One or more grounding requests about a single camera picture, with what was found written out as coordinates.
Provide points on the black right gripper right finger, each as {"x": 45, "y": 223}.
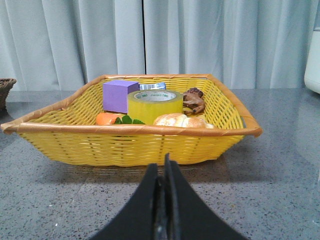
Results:
{"x": 189, "y": 218}

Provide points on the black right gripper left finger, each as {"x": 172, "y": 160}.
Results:
{"x": 136, "y": 219}

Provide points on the yellow packing tape roll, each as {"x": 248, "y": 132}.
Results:
{"x": 147, "y": 105}

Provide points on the bread roll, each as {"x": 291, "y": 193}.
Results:
{"x": 182, "y": 120}

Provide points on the orange toy carrot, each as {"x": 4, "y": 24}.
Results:
{"x": 106, "y": 119}

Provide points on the yellow woven basket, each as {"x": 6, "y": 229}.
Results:
{"x": 66, "y": 131}

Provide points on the brown toy animal figure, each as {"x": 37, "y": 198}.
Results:
{"x": 193, "y": 99}

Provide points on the purple foam cube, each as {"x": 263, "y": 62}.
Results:
{"x": 115, "y": 94}

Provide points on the blue white small packet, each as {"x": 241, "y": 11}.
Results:
{"x": 152, "y": 86}

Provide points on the white appliance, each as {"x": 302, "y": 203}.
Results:
{"x": 312, "y": 70}

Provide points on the brown wicker basket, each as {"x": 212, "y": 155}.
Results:
{"x": 6, "y": 84}

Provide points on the white curtain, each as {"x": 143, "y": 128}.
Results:
{"x": 59, "y": 45}

